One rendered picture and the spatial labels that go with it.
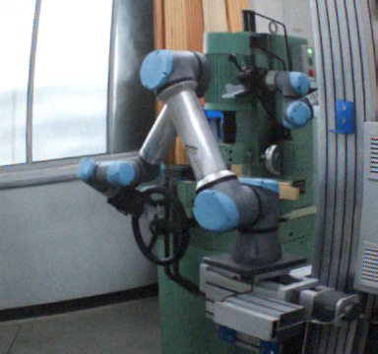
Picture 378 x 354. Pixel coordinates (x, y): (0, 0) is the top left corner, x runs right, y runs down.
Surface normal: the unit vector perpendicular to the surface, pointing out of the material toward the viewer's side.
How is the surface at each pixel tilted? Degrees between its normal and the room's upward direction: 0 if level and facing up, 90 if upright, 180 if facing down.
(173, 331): 90
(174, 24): 87
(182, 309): 90
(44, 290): 90
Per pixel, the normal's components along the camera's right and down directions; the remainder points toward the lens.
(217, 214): -0.63, 0.21
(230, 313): -0.85, 0.07
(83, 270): 0.73, 0.07
